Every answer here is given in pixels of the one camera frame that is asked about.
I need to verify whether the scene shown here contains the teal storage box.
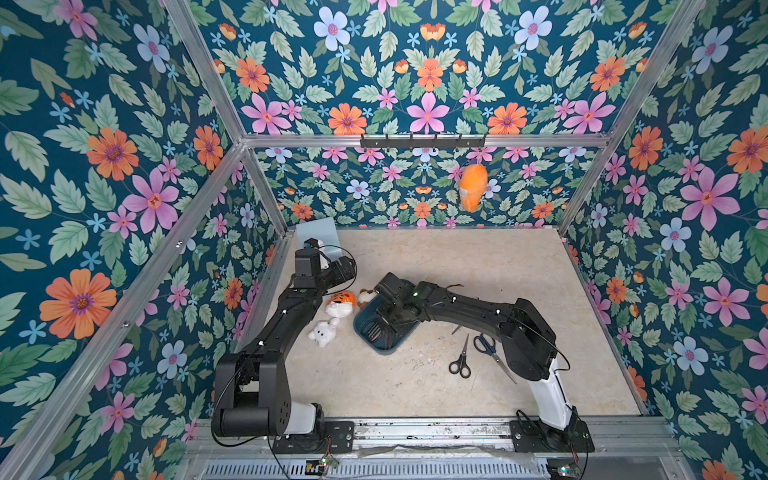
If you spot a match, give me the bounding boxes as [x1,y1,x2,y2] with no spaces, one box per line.
[353,292,420,355]

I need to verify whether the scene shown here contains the large black scissors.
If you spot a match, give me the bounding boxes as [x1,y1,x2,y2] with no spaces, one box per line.
[362,320,389,344]

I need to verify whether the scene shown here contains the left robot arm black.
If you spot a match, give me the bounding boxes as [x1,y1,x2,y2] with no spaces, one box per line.
[211,238,358,439]

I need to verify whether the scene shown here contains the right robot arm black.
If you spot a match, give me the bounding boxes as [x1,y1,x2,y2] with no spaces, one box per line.
[374,273,578,450]

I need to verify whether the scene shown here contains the light blue box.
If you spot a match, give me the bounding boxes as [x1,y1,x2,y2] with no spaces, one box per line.
[296,218,343,260]

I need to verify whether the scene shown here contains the small black scissors bottom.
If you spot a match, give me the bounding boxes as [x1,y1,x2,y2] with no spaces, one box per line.
[448,336,472,379]

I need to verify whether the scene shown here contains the brown white plush toy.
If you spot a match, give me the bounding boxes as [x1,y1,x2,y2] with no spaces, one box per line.
[357,290,377,309]

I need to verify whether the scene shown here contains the tiger plush toy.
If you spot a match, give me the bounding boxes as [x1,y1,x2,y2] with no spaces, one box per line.
[325,291,357,319]

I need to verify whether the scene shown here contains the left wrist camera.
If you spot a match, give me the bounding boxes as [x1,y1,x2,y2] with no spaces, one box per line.
[295,238,330,278]

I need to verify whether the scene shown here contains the blue handled scissors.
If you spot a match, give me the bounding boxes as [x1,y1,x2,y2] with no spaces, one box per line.
[473,334,517,384]

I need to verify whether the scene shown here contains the black hook rail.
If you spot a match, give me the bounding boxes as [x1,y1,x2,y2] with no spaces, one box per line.
[359,134,487,150]

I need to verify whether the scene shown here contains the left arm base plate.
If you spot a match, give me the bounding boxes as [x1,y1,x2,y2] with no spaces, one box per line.
[285,421,355,454]

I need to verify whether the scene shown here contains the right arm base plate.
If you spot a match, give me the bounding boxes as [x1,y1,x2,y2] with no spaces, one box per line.
[509,418,595,454]

